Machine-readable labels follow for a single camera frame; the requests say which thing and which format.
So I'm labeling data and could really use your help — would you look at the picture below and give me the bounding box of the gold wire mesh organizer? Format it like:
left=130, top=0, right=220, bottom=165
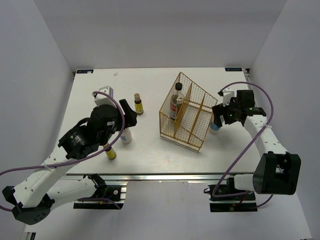
left=159, top=72, right=218, bottom=151

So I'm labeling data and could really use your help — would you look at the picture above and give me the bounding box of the dark sauce bottle red label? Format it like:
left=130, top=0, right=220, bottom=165
left=169, top=82, right=185, bottom=121

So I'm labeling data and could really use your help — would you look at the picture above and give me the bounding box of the blue corner sticker right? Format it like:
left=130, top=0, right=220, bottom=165
left=224, top=67, right=243, bottom=72

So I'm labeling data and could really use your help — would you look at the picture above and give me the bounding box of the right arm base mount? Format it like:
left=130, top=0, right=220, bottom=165
left=203, top=183, right=258, bottom=213

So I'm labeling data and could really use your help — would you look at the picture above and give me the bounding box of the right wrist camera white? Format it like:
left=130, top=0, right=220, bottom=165
left=218, top=87, right=235, bottom=107

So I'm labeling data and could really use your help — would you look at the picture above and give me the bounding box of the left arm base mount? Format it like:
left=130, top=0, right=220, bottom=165
left=73, top=174, right=126, bottom=210

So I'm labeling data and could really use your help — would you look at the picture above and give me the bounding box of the blue corner sticker left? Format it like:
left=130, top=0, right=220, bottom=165
left=76, top=69, right=94, bottom=74

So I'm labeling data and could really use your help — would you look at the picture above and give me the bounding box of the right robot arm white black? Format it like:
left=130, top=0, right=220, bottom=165
left=212, top=88, right=301, bottom=200

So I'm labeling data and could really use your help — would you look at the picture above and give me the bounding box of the small yellow bottle cork cap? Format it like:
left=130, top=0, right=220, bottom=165
left=103, top=144, right=117, bottom=160

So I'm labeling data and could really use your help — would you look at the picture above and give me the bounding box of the small brown bottle yellow label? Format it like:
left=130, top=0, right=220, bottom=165
left=134, top=93, right=144, bottom=115

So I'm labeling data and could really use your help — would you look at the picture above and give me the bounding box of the aluminium table rail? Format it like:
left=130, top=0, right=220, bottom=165
left=62, top=172, right=256, bottom=182

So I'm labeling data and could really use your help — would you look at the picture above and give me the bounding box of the blue corner sticker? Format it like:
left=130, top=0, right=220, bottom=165
left=224, top=67, right=243, bottom=72
left=76, top=69, right=94, bottom=74

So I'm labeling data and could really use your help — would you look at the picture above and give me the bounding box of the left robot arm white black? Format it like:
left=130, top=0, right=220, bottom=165
left=2, top=99, right=137, bottom=225

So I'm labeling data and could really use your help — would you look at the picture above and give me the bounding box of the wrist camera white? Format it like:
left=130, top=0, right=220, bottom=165
left=218, top=87, right=235, bottom=107
left=92, top=86, right=116, bottom=108

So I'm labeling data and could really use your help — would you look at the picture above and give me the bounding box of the white jar silver lid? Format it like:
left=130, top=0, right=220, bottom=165
left=120, top=128, right=133, bottom=144
left=208, top=120, right=220, bottom=134

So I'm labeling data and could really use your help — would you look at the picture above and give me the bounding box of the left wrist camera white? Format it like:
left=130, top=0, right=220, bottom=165
left=92, top=86, right=116, bottom=108

